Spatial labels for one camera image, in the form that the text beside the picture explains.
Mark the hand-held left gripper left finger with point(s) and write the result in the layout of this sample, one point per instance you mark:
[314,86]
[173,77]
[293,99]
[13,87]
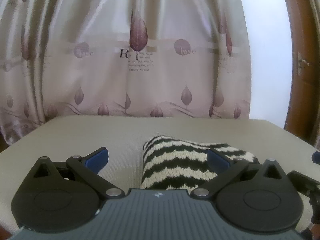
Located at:
[96,160]

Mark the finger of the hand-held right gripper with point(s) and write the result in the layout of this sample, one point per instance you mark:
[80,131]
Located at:
[316,158]

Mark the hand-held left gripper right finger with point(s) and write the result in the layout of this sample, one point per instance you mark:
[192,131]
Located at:
[218,160]

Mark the black white striped knit sweater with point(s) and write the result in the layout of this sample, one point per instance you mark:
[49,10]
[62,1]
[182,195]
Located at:
[172,165]

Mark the beige ribbed table cloth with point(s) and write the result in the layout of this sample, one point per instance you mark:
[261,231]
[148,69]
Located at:
[120,135]

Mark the brown wooden door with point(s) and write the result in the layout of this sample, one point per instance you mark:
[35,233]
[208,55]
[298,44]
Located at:
[295,100]

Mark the leaf print curtain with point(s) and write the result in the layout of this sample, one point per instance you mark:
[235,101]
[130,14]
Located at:
[100,55]

